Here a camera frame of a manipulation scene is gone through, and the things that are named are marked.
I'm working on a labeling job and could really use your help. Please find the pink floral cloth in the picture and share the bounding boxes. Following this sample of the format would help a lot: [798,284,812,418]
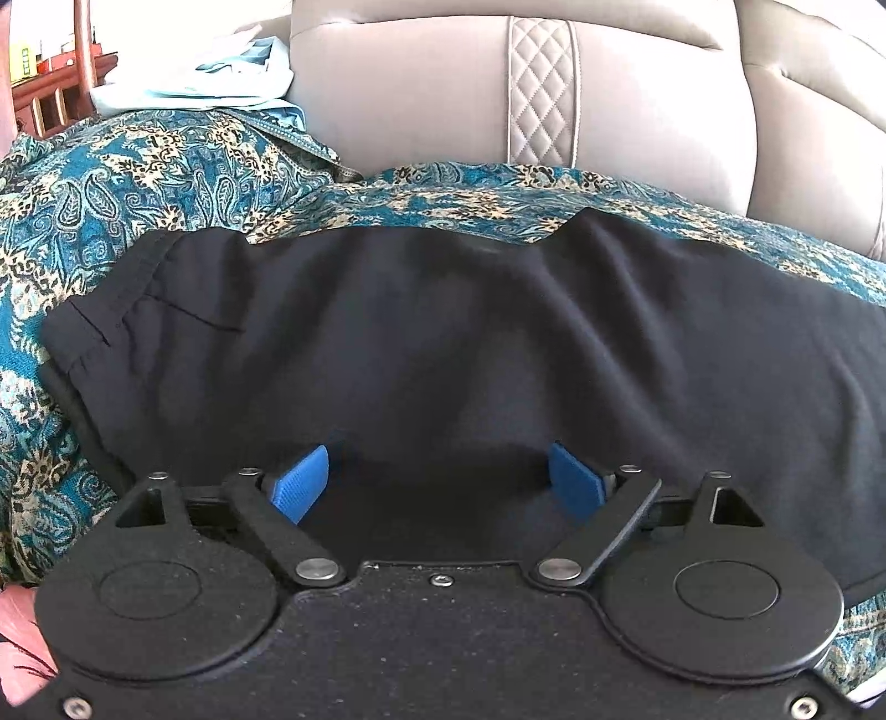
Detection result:
[0,583,62,703]

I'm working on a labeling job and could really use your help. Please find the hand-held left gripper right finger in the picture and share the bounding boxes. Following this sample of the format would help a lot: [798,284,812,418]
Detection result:
[529,440,768,591]

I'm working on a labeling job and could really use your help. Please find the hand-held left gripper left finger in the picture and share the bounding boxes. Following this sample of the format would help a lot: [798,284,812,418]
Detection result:
[111,443,348,591]

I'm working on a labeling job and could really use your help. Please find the light blue cloth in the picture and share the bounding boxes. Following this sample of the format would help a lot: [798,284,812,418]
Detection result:
[90,17,309,132]

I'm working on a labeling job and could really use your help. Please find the wooden furniture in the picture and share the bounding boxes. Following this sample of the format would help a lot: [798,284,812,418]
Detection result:
[0,0,120,140]

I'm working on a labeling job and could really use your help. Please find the beige leather sofa backrest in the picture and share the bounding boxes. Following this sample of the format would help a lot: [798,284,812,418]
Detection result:
[239,0,886,264]

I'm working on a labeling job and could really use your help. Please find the black pants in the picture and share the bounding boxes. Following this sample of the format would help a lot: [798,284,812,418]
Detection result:
[38,206,886,596]

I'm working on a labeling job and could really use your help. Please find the teal paisley blanket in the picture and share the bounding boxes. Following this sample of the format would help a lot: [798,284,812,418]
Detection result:
[0,107,886,700]

